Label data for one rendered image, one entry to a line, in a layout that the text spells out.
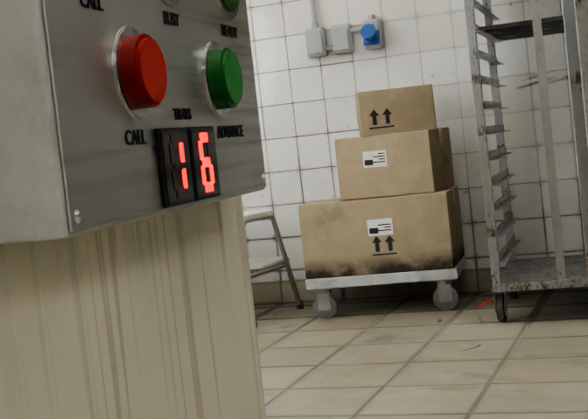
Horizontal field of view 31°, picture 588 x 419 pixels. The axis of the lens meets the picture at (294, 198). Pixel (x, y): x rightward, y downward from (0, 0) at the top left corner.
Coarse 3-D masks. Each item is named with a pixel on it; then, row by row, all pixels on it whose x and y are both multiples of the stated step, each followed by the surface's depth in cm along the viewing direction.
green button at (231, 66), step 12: (228, 48) 53; (216, 60) 51; (228, 60) 52; (216, 72) 51; (228, 72) 52; (240, 72) 54; (216, 84) 51; (228, 84) 52; (240, 84) 53; (216, 96) 52; (228, 96) 52; (240, 96) 53
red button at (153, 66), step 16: (128, 48) 42; (144, 48) 42; (128, 64) 42; (144, 64) 42; (160, 64) 44; (128, 80) 42; (144, 80) 42; (160, 80) 44; (128, 96) 42; (144, 96) 42; (160, 96) 43
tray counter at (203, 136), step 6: (204, 132) 50; (204, 138) 50; (210, 144) 51; (210, 150) 50; (210, 156) 50; (204, 162) 50; (210, 162) 50; (204, 168) 50; (210, 168) 50; (204, 174) 49; (210, 174) 50; (204, 180) 49; (210, 186) 50
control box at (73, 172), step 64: (0, 0) 37; (64, 0) 38; (128, 0) 44; (192, 0) 51; (0, 64) 37; (64, 64) 38; (192, 64) 50; (0, 128) 37; (64, 128) 37; (128, 128) 42; (192, 128) 49; (256, 128) 59; (0, 192) 37; (64, 192) 37; (128, 192) 42; (192, 192) 48
